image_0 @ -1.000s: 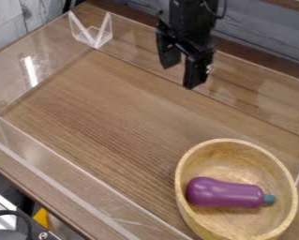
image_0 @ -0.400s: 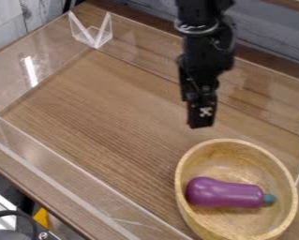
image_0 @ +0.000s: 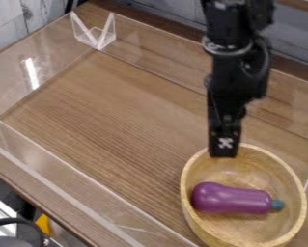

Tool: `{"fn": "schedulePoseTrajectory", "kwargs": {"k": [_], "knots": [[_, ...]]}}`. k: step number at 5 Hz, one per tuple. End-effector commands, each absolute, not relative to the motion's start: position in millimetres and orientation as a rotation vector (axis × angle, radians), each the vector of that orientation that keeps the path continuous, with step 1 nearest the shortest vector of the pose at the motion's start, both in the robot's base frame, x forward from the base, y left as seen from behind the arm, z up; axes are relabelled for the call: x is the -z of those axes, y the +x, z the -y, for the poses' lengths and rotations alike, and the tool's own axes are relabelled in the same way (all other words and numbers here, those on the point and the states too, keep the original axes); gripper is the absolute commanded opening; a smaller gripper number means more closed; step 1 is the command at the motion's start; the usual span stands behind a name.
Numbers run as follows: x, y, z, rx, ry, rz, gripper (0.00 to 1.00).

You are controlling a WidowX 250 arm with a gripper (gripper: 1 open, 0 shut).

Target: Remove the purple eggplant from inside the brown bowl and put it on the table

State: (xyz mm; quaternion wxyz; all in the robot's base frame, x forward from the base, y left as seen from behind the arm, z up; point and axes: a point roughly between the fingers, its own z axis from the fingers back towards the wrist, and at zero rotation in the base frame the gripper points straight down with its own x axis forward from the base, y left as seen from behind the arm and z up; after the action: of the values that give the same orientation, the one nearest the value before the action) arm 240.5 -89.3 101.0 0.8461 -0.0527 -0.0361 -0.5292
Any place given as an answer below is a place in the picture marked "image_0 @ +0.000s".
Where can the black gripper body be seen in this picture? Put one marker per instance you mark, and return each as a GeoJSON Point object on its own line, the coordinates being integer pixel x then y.
{"type": "Point", "coordinates": [240, 78]}

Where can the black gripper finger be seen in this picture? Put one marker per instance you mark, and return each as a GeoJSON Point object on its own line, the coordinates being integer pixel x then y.
{"type": "Point", "coordinates": [225, 123]}

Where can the purple toy eggplant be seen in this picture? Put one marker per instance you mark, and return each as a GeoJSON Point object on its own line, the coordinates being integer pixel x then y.
{"type": "Point", "coordinates": [217, 198]}

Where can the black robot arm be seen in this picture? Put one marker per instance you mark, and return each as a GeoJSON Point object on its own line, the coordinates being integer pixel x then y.
{"type": "Point", "coordinates": [236, 20]}

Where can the light wooden bowl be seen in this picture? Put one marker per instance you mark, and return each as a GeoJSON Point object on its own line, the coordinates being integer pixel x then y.
{"type": "Point", "coordinates": [256, 169]}

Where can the yellow tag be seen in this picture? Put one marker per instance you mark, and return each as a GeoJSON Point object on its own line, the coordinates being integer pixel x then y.
{"type": "Point", "coordinates": [43, 223]}

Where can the clear acrylic corner bracket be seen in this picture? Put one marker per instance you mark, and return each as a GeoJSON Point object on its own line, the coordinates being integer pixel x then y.
{"type": "Point", "coordinates": [95, 37]}

